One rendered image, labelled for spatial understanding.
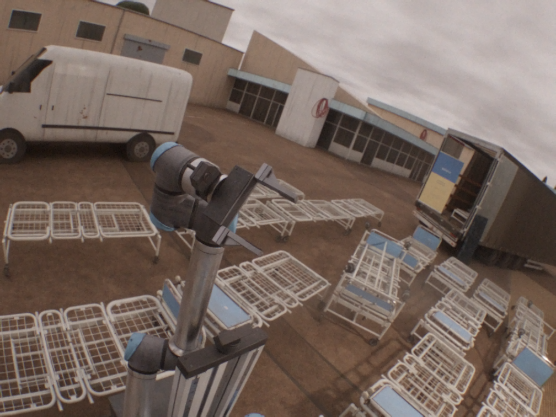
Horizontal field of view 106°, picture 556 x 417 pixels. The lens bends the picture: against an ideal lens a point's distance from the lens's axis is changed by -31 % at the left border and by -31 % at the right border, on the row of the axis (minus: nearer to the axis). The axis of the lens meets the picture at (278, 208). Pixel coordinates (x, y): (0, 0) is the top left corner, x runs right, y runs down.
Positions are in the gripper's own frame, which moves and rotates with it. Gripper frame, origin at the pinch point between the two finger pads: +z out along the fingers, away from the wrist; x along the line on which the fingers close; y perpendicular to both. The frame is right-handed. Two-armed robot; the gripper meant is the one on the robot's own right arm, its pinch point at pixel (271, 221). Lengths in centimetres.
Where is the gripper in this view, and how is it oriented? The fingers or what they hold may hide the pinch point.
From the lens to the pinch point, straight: 61.7
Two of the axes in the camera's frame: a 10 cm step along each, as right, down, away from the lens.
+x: -5.4, 8.3, -1.7
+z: 8.3, 4.8, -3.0
